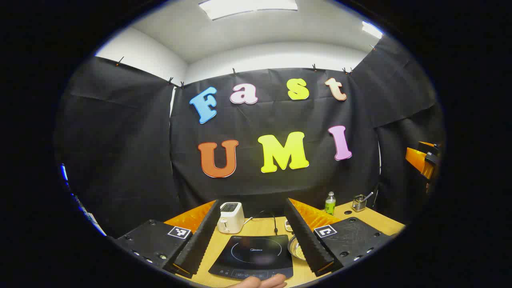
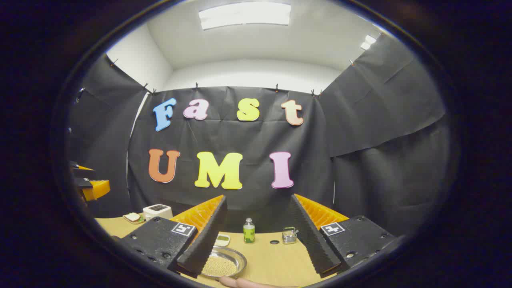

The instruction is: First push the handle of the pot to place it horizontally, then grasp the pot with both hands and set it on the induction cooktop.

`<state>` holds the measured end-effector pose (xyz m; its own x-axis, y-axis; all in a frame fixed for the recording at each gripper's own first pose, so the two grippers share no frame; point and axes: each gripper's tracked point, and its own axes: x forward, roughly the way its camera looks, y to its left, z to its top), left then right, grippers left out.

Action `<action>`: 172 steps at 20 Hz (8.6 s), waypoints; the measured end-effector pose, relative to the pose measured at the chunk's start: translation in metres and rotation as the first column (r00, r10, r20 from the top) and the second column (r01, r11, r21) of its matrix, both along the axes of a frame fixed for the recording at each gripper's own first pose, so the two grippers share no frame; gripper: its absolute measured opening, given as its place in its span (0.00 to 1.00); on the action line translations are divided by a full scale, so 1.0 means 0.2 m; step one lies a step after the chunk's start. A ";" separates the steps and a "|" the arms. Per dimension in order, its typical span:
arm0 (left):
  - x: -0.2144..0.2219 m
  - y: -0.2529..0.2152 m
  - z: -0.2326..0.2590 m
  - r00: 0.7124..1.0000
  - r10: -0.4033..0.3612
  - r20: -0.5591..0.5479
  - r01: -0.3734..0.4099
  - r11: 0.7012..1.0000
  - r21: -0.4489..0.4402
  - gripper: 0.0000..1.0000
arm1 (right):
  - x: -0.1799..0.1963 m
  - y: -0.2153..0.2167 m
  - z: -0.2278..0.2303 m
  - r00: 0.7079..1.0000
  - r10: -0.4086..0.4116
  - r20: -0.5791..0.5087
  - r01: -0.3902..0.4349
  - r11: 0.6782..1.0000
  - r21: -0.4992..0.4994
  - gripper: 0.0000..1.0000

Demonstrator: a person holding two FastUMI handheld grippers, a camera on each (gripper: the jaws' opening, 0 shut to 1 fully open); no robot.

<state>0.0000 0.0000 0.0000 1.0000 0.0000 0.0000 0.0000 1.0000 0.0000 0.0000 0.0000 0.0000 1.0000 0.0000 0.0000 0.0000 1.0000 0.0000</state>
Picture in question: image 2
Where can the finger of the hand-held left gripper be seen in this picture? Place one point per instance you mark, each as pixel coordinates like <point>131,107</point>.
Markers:
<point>83,183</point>
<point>82,172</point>

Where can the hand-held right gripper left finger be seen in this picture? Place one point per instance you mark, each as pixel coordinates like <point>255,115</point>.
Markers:
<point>208,240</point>

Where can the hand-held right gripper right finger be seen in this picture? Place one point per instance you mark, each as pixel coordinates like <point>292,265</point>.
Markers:
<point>312,240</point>

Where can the white divided dish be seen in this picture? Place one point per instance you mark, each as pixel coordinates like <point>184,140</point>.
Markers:
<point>222,240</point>

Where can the metal utensil holder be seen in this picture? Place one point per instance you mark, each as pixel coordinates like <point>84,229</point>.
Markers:
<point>288,236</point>

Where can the heap of soybeans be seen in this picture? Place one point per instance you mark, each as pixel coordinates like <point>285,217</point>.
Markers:
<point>220,266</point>

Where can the green drink bottle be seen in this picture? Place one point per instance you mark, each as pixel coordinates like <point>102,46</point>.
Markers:
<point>248,234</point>

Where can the white toaster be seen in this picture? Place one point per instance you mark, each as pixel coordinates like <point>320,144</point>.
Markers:
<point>158,212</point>

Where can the sandwich on plate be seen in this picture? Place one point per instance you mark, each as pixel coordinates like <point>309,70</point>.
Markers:
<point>133,218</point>

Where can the black backdrop cloth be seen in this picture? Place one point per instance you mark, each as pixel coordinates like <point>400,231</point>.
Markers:
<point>256,136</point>

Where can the row of cloth clips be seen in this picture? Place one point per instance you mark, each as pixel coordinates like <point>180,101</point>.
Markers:
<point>196,86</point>

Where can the small ceiling light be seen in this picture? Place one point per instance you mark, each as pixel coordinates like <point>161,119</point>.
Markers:
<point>368,41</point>

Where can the large ceiling light panel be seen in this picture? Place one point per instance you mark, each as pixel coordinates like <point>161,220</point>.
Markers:
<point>244,15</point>

